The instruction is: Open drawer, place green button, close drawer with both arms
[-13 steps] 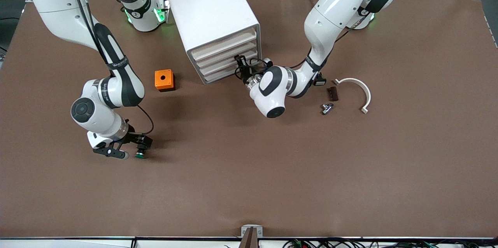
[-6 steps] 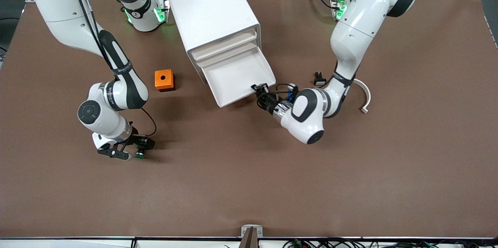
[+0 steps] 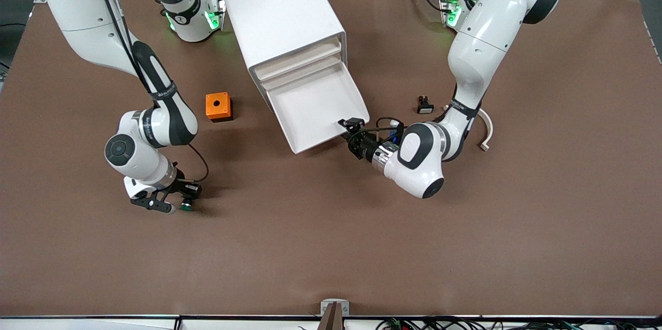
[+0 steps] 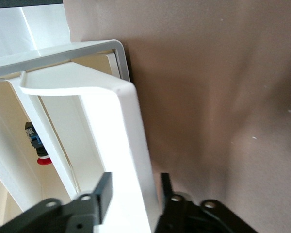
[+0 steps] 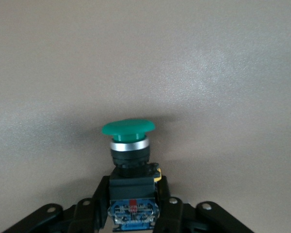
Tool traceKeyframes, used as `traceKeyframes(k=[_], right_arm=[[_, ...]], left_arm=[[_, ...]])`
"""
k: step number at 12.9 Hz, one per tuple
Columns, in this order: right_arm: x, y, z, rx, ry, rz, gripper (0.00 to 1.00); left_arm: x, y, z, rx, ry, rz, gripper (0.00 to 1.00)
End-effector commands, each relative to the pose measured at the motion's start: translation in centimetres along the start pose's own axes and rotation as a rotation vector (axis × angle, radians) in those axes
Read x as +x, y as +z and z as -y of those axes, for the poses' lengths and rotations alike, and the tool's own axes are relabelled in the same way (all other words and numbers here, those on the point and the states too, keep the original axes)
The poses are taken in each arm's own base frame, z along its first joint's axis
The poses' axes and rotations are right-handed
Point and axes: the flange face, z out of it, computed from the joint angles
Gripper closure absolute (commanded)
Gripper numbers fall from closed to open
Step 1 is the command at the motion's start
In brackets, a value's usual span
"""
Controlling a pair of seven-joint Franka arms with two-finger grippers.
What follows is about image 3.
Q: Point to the white table edge strip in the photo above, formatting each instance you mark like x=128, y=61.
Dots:
x=103, y=324

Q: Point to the white drawer cabinet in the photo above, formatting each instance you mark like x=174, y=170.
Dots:
x=279, y=9

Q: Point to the black white push button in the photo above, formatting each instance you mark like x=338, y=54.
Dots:
x=425, y=106

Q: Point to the orange button enclosure box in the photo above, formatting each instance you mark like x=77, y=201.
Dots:
x=217, y=105

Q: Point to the grey metal edge bracket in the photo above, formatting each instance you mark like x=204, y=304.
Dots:
x=326, y=306

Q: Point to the white curved plastic bracket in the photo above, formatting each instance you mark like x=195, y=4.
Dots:
x=487, y=133

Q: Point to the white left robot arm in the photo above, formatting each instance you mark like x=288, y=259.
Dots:
x=481, y=45

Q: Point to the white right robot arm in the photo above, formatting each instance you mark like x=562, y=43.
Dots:
x=83, y=19

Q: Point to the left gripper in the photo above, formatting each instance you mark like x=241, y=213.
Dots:
x=362, y=144

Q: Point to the green push button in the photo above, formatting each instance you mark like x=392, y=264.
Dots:
x=186, y=207

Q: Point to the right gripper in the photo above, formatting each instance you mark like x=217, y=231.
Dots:
x=182, y=187

